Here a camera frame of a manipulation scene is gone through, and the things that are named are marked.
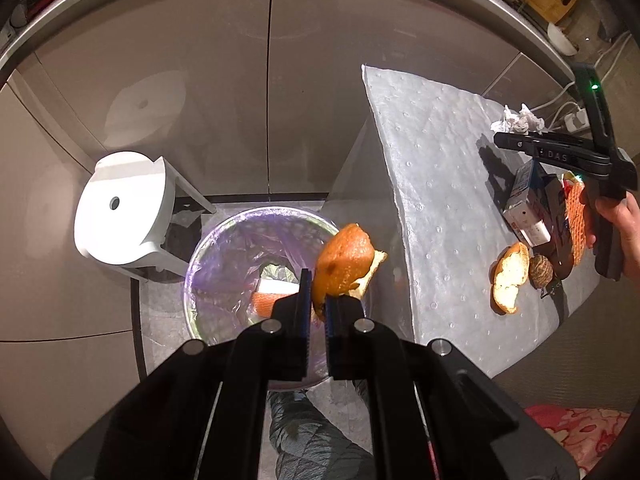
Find crumpled white tissue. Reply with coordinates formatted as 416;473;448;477
490;103;547;135

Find dark quilted cloth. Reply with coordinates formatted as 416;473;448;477
267;380;376;480

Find white round stool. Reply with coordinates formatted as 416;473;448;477
74;151;217;286

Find small white milk carton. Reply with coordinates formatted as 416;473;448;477
502;160;556;247

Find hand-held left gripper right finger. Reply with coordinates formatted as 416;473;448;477
322;294;581;480

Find white dimpled padded mat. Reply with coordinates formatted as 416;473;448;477
361;64;601;378

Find pink floral printed cloth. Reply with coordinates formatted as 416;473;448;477
522;404;633;476

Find small orange peel scrap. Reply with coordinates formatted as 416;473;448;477
252;292;301;317

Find brown round nut shell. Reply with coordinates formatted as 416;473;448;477
529;255;555;288

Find beige kitchen cabinet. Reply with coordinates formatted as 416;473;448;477
0;0;571;381

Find round metal trash bin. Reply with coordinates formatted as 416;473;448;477
185;208;371;391

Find white power strip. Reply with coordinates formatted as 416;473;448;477
562;110;593;131

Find white power cable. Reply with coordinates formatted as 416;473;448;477
530;30;633;113

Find dark brown wrapper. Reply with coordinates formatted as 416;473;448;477
535;175;576;278

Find orange foam fruit net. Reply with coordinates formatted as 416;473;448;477
562;172;588;267

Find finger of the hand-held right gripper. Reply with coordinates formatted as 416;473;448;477
494;131;612;171

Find person's right hand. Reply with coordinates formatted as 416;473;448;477
582;195;640;281

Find large orange peel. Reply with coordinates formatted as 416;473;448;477
312;223;388;321

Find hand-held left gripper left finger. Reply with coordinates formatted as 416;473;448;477
50;269;313;480

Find curled orange peel piece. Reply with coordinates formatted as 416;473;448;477
490;241;531;316

